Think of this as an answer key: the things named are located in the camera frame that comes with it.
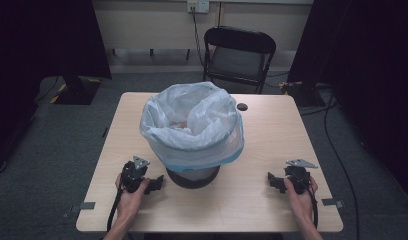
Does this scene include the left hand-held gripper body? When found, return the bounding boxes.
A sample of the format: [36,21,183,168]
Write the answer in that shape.
[120,155,151,194]

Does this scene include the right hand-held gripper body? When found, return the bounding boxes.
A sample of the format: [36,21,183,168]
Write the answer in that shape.
[284,158,319,196]

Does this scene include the person's left hand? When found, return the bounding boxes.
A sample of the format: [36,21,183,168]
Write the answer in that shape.
[114,173,152,218]

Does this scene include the person's right hand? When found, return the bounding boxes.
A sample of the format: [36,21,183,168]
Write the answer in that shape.
[283,175,319,219]

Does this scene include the dark round trash bin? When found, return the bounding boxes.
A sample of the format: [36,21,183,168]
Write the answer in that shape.
[165,165,222,190]

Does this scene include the white plastic trash bag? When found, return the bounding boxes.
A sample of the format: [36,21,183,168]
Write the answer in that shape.
[139,81,245,173]

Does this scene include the black stand base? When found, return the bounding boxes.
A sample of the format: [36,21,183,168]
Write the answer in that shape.
[280,80,327,108]
[53,74,103,106]

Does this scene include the black folding chair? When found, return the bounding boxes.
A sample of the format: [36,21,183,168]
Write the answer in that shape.
[202,25,278,95]

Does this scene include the black curtain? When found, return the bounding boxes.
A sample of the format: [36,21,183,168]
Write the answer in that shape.
[286,0,408,205]
[0,0,113,175]

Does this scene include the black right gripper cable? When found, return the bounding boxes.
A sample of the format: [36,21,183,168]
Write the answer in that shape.
[308,186,320,230]

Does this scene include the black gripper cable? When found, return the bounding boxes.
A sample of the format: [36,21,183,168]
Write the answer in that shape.
[106,185,125,233]
[308,186,320,230]

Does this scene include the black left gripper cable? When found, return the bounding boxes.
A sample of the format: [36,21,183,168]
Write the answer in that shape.
[106,185,125,233]

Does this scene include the black floor cable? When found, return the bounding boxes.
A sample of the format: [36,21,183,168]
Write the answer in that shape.
[323,93,362,240]

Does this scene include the black wall outlet cable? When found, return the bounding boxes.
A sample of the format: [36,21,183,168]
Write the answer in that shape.
[190,6,206,67]

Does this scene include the white wall outlet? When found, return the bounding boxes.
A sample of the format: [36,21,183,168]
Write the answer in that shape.
[186,0,211,14]

